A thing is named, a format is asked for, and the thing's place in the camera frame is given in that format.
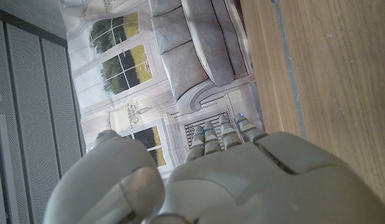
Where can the grey tape outline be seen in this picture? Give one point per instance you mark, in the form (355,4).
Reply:
(288,62)

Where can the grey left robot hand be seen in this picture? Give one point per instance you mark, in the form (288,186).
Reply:
(242,186)

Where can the printed living room backdrop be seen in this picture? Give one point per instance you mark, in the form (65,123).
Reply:
(195,46)

